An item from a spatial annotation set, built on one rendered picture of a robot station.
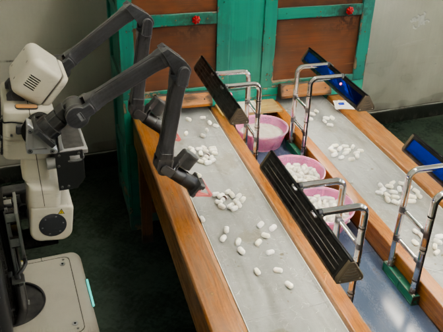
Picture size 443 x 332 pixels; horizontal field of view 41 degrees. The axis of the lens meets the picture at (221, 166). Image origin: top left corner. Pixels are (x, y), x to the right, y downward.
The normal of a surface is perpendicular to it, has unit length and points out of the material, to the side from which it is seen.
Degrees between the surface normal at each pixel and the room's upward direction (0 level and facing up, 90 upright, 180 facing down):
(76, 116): 90
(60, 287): 0
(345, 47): 90
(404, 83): 90
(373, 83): 90
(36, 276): 0
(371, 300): 0
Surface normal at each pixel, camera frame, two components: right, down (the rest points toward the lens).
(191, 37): 0.27, 0.50
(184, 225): 0.03, -0.86
